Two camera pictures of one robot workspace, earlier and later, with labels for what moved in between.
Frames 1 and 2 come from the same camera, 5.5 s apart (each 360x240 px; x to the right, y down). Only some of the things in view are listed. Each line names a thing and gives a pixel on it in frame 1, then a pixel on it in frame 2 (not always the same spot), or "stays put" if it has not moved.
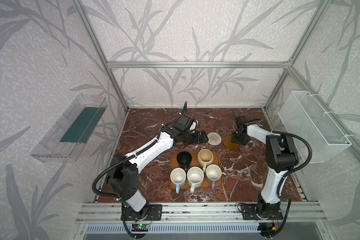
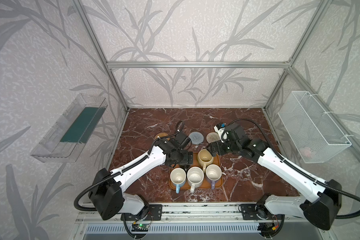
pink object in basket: [304, 152] stays put
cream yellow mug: [205, 157] stays put
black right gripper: [238, 137] to [214, 148]
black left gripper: [192, 137] to [184, 159]
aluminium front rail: [194, 213] stays put
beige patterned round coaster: [214, 138] stays put
